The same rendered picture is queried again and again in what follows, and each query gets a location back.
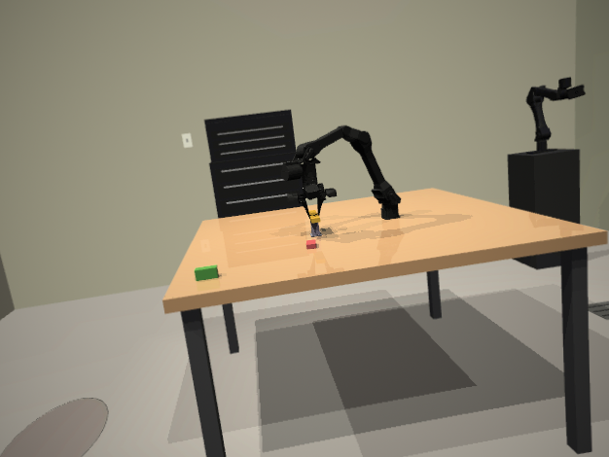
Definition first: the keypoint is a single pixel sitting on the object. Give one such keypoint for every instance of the yellow bar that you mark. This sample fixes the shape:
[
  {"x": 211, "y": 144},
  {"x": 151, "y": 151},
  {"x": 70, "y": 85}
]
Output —
[{"x": 314, "y": 218}]

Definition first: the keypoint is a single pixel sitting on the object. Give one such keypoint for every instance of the green rectangular block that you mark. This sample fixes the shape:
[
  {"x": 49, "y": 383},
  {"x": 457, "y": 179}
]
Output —
[{"x": 206, "y": 272}]

